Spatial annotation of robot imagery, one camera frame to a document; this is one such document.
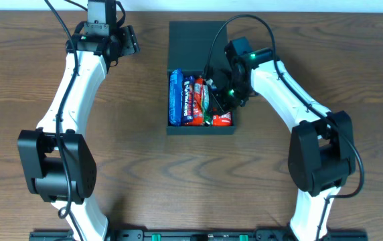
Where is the green gum pack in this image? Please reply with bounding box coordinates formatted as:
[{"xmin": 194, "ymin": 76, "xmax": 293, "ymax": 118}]
[{"xmin": 202, "ymin": 84, "xmax": 212, "ymax": 126}]

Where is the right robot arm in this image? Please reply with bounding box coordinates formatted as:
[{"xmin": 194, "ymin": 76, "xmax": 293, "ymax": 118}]
[{"xmin": 210, "ymin": 37, "xmax": 356, "ymax": 240}]

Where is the black gift box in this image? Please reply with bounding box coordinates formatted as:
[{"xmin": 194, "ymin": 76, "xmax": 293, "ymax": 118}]
[{"xmin": 165, "ymin": 20, "xmax": 237, "ymax": 136}]

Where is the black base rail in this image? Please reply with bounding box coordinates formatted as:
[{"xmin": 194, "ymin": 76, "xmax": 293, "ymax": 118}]
[{"xmin": 29, "ymin": 228, "xmax": 368, "ymax": 241}]

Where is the red Pringles can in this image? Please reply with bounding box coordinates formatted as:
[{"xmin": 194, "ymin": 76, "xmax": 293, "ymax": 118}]
[{"xmin": 212, "ymin": 112, "xmax": 232, "ymax": 127}]

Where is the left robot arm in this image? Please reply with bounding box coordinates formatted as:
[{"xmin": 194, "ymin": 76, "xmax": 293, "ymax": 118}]
[{"xmin": 17, "ymin": 0, "xmax": 139, "ymax": 240}]

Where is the blue small card box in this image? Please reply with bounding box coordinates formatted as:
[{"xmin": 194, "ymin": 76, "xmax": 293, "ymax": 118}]
[{"xmin": 206, "ymin": 79, "xmax": 217, "ymax": 91}]

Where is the blue cookie packet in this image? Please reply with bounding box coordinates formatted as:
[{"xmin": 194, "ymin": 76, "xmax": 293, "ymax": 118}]
[{"xmin": 169, "ymin": 69, "xmax": 183, "ymax": 126}]

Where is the purple Dairy Milk bar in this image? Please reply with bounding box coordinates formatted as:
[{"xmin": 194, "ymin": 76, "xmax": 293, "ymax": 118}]
[{"xmin": 181, "ymin": 76, "xmax": 196, "ymax": 125}]

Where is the red candy bag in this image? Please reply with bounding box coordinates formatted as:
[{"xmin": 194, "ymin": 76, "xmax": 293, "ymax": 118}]
[{"xmin": 185, "ymin": 78, "xmax": 204, "ymax": 126}]

